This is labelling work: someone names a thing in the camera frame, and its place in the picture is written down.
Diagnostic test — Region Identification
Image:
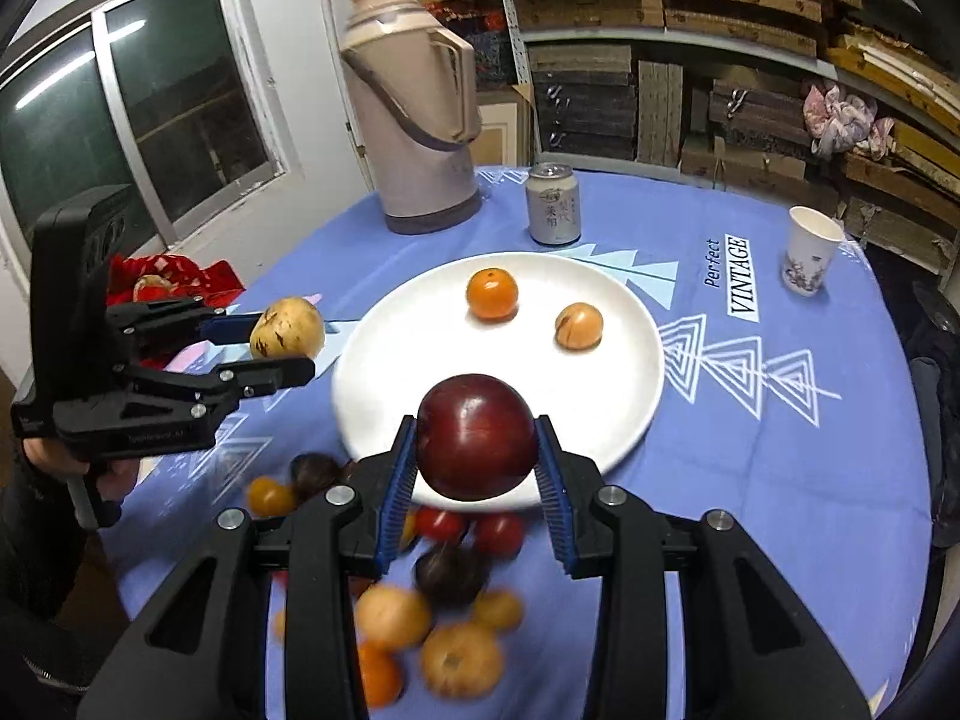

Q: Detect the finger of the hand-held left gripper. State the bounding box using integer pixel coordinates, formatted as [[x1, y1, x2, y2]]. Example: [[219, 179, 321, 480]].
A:
[[105, 296, 260, 358], [112, 356, 317, 421]]

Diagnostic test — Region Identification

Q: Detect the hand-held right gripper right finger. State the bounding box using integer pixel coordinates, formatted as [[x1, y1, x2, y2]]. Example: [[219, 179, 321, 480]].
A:
[[531, 414, 875, 720]]

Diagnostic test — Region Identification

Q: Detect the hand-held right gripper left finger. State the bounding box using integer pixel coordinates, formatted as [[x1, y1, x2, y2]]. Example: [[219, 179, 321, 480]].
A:
[[75, 414, 421, 720]]

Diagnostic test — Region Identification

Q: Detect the pale yellow spotted fruit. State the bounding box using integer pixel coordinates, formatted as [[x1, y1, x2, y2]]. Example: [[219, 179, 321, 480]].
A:
[[249, 298, 326, 359]]

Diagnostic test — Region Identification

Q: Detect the red cherry tomato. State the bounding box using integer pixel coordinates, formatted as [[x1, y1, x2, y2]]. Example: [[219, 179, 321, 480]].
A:
[[474, 514, 526, 560], [415, 506, 470, 545]]

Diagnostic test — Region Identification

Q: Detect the dark brown water chestnut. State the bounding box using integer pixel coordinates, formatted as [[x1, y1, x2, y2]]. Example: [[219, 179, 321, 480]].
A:
[[291, 454, 347, 503], [415, 546, 490, 608]]

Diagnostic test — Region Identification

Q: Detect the dark red plum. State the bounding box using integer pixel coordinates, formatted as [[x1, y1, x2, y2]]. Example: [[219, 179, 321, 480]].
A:
[[416, 373, 539, 502]]

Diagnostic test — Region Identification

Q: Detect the white plate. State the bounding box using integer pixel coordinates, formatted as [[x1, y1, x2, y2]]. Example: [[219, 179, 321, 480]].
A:
[[331, 251, 665, 509]]

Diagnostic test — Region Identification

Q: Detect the tan spotted fruit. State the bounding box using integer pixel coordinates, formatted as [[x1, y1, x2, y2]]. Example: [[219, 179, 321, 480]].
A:
[[421, 624, 503, 697]]

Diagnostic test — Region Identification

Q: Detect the tangerine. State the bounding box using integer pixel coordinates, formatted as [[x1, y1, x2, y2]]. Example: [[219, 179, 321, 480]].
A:
[[466, 268, 520, 322], [358, 641, 404, 707]]

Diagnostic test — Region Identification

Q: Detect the person's left forearm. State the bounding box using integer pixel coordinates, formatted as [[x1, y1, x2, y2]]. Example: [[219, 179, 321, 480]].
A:
[[0, 457, 102, 616]]

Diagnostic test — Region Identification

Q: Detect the person's left hand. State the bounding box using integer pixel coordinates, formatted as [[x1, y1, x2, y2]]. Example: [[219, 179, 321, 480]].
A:
[[22, 436, 141, 503]]

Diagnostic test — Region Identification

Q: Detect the red cloth bag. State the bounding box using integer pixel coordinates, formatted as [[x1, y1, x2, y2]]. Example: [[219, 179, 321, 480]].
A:
[[105, 255, 247, 310]]

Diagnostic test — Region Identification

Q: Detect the small tan fruit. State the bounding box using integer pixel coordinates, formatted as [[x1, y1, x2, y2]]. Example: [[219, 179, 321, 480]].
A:
[[555, 302, 605, 351]]

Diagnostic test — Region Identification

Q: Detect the sliding glass window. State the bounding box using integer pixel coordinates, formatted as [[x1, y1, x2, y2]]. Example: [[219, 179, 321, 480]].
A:
[[0, 0, 292, 293]]

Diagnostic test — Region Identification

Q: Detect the white panel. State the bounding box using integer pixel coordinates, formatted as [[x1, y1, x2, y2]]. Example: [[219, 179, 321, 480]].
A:
[[321, 0, 376, 196]]

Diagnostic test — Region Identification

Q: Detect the beige thermos flask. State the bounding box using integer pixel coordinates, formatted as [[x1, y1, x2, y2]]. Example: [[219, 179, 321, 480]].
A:
[[339, 0, 485, 236]]

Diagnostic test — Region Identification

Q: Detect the silver beverage can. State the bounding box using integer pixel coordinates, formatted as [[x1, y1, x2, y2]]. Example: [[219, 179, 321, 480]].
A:
[[525, 163, 583, 247]]

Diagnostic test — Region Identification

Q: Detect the white paper cup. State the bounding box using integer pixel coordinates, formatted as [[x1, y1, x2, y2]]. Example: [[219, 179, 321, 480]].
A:
[[780, 205, 847, 298]]

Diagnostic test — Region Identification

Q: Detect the black jacket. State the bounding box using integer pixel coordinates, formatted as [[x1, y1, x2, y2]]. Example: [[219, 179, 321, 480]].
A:
[[900, 281, 960, 548]]

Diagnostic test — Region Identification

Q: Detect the white metal shelf rack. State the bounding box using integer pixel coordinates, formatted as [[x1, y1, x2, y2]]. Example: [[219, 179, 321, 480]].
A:
[[487, 0, 960, 188]]

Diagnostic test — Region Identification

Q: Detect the pink plastic bag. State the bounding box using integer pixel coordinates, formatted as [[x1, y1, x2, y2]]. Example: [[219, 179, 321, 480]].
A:
[[802, 82, 890, 160]]

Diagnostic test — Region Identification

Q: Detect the wooden picture frame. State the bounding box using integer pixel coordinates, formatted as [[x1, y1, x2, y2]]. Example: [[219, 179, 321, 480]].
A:
[[476, 86, 537, 166]]

